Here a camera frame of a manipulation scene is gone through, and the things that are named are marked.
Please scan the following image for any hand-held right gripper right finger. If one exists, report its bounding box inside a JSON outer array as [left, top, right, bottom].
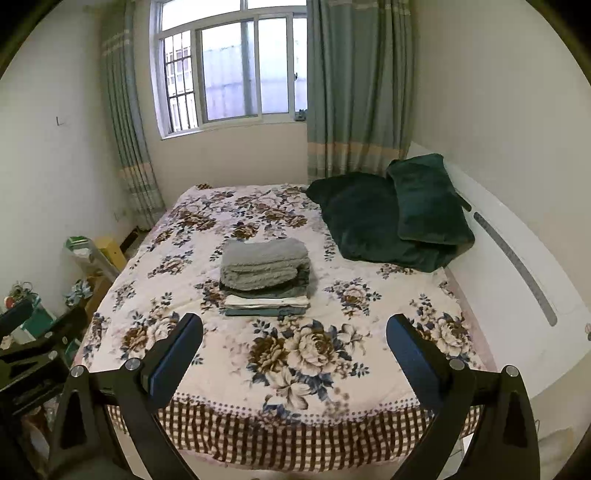
[[386, 314, 541, 480]]

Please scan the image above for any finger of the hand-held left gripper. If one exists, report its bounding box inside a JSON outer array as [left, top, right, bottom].
[[0, 299, 34, 344], [0, 305, 88, 370]]

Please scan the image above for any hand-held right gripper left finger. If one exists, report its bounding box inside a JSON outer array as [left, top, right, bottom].
[[47, 313, 204, 480]]

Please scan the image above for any grey fluffy towel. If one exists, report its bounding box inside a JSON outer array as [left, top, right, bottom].
[[220, 238, 310, 291]]

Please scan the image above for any teal box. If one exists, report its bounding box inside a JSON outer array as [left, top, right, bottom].
[[21, 295, 58, 342]]

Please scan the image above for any floral bedspread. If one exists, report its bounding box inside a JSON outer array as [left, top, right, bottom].
[[74, 184, 485, 474]]

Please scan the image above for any blue-grey folded garment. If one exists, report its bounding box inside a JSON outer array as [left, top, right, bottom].
[[225, 305, 308, 318]]

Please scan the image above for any cream folded garment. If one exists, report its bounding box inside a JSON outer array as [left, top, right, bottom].
[[224, 294, 310, 309]]

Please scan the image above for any white headboard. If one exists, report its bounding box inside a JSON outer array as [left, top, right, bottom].
[[406, 141, 591, 416]]

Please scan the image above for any dark grey folded garment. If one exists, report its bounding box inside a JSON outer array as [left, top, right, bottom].
[[220, 270, 311, 299]]

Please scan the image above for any dark green blanket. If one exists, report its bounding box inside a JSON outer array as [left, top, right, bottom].
[[306, 172, 467, 273]]

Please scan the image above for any dark green pillow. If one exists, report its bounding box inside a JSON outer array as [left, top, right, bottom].
[[386, 154, 475, 245]]

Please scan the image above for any striped grey-green curtain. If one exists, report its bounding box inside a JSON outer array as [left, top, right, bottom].
[[306, 0, 415, 185], [99, 0, 166, 232]]

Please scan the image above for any barred window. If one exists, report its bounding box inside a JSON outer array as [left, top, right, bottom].
[[148, 0, 309, 139]]

